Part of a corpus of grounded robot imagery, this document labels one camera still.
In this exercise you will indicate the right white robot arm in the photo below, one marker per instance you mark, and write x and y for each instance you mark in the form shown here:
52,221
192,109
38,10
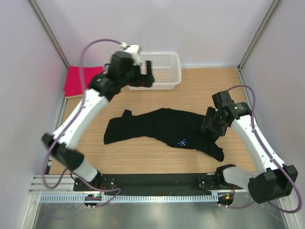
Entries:
273,178

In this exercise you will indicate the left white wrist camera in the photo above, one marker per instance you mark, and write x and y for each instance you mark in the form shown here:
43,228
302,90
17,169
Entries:
133,50

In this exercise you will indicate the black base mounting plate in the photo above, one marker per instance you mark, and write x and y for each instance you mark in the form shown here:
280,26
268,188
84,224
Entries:
158,185

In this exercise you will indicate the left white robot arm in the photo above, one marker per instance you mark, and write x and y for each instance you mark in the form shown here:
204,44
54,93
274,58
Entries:
122,71

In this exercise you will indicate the white slotted cable duct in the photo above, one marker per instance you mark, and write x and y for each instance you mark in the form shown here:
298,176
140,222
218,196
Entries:
95,198

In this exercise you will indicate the folded beige t-shirt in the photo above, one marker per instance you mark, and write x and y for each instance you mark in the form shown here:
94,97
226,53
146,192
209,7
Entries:
73,96

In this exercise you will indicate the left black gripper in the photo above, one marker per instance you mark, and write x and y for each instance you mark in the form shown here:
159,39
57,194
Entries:
144,74

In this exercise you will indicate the black t-shirt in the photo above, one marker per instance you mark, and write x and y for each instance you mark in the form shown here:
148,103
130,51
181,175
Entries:
180,129

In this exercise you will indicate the folded pink t-shirt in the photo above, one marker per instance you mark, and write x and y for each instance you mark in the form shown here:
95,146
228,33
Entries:
73,82

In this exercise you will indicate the white perforated plastic basket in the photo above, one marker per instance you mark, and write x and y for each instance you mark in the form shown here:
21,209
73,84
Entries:
166,69

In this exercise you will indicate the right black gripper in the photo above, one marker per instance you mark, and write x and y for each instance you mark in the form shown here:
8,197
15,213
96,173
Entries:
207,123

